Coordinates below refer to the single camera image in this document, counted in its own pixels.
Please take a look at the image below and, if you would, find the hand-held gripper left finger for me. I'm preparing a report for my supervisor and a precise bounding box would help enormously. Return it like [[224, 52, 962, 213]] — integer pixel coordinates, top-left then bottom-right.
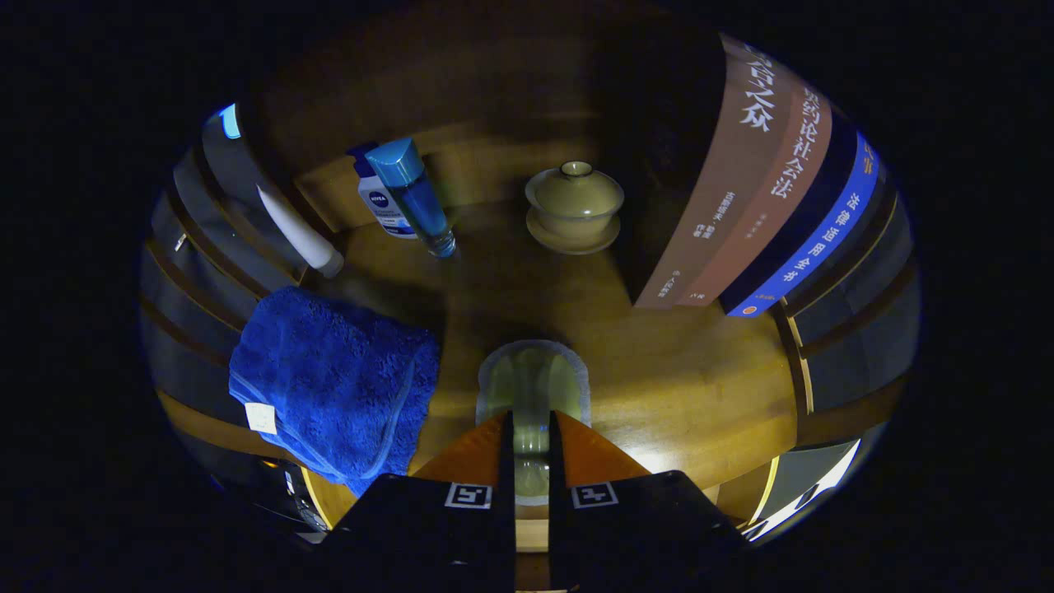
[[317, 410, 517, 593]]

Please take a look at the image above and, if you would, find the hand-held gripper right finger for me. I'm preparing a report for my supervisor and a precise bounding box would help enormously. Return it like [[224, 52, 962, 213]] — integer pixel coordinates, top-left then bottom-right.
[[548, 410, 750, 593]]

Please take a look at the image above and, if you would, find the pale green packaged item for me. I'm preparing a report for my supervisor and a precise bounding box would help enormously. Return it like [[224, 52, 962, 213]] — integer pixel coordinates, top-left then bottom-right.
[[476, 339, 592, 507]]

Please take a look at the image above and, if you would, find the wooden countertop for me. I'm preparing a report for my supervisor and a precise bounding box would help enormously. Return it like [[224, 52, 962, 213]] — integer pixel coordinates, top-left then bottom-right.
[[156, 156, 812, 532]]

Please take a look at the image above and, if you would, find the wooden cabinet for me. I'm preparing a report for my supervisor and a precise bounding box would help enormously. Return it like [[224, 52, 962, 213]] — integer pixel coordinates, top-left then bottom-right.
[[140, 16, 921, 553]]

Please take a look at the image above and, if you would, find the blue towel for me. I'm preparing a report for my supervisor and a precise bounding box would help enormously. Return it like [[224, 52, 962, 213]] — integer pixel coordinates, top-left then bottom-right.
[[228, 286, 441, 497]]

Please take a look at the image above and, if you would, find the white tube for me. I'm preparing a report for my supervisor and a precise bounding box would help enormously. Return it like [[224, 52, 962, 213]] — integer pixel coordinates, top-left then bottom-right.
[[255, 183, 345, 279]]

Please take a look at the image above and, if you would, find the white bottle blue cap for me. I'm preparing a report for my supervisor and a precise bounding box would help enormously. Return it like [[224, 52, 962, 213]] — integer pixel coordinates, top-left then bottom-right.
[[350, 144, 417, 240]]

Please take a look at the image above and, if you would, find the teal bottle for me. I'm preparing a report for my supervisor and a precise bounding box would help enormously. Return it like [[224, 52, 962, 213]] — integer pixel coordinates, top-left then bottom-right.
[[365, 138, 458, 259]]

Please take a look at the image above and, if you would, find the blue book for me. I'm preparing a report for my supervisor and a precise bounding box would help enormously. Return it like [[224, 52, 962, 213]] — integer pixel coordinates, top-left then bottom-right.
[[721, 124, 882, 318]]

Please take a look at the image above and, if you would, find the beige lidded tea cup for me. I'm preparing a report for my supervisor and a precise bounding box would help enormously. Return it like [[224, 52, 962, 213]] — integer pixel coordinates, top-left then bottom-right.
[[525, 161, 626, 255]]

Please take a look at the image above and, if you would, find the reddish brown book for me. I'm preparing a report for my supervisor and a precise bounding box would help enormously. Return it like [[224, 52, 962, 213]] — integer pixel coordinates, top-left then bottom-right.
[[675, 86, 834, 308]]

